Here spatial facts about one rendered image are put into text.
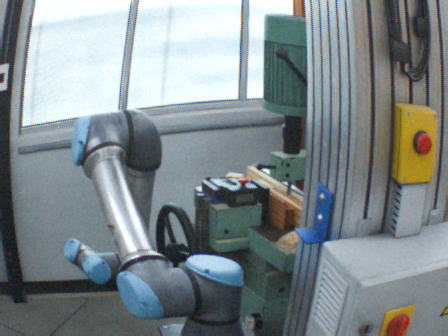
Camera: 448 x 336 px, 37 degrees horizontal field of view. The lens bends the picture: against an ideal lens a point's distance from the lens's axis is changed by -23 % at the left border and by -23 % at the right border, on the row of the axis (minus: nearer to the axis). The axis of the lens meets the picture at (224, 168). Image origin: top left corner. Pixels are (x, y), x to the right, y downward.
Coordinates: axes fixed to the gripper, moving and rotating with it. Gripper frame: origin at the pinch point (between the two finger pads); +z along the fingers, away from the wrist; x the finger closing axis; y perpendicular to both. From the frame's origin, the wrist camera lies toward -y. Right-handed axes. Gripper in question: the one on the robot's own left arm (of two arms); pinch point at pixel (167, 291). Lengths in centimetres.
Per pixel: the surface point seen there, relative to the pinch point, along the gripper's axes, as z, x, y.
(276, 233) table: 15.2, 8.7, -30.5
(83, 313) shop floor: 35, -117, 62
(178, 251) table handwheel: -0.8, -4.4, -12.6
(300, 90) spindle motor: 5, 1, -68
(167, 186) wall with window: 58, -142, -14
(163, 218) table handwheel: -4.1, -15.0, -17.9
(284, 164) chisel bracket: 14.2, -3.4, -47.5
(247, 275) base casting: 18.5, 3.0, -15.4
